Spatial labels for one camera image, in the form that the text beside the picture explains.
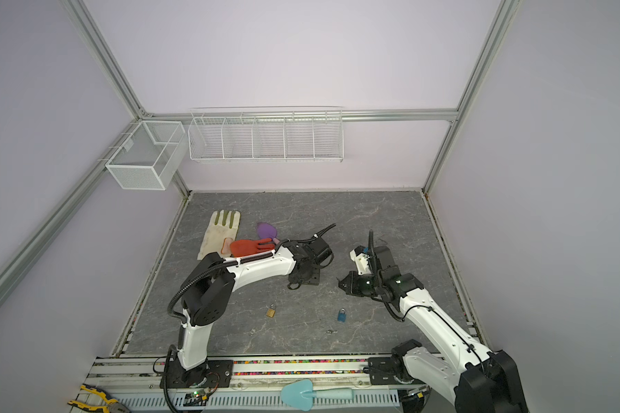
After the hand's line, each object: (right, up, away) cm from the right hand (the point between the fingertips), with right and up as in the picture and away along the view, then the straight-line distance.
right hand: (341, 286), depth 80 cm
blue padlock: (+1, -11, +5) cm, 12 cm away
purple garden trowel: (-29, +15, +28) cm, 43 cm away
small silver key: (-3, -15, +1) cm, 15 cm away
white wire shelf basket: (-28, +54, +19) cm, 64 cm away
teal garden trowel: (-12, -27, -10) cm, 31 cm away
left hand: (-10, -1, +10) cm, 14 cm away
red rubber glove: (-36, +10, +20) cm, 43 cm away
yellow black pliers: (-67, -29, -12) cm, 74 cm away
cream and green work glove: (-48, +18, +28) cm, 59 cm away
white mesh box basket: (-73, +46, +19) cm, 88 cm away
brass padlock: (-23, -10, +6) cm, 26 cm away
